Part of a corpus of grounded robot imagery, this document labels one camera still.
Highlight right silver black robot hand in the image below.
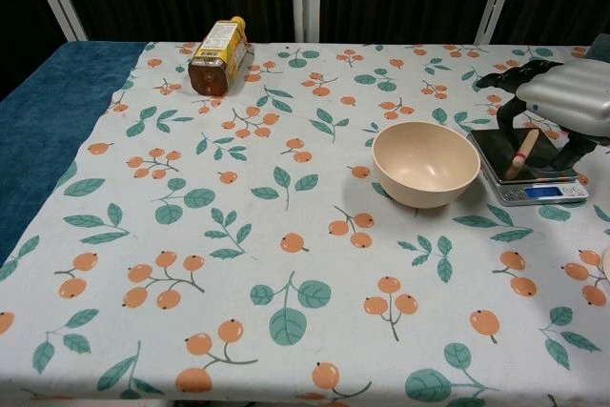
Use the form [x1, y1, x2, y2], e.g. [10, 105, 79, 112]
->
[478, 57, 610, 172]

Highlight small wooden stick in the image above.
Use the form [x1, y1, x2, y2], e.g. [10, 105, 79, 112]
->
[505, 129, 540, 179]

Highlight small digital kitchen scale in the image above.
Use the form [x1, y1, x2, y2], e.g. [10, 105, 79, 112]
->
[466, 127, 591, 208]

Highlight dark grey cloth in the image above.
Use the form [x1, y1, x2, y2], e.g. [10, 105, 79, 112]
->
[587, 32, 610, 64]

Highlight beige bowl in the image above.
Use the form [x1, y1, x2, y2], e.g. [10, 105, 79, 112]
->
[372, 121, 482, 210]

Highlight floral print tablecloth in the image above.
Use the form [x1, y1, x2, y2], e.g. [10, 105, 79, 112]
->
[0, 40, 610, 407]

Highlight yellow capped amber bottle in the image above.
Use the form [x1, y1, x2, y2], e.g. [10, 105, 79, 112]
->
[187, 15, 250, 97]

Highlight blue table cover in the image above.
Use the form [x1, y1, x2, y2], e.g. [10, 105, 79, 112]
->
[0, 40, 148, 266]

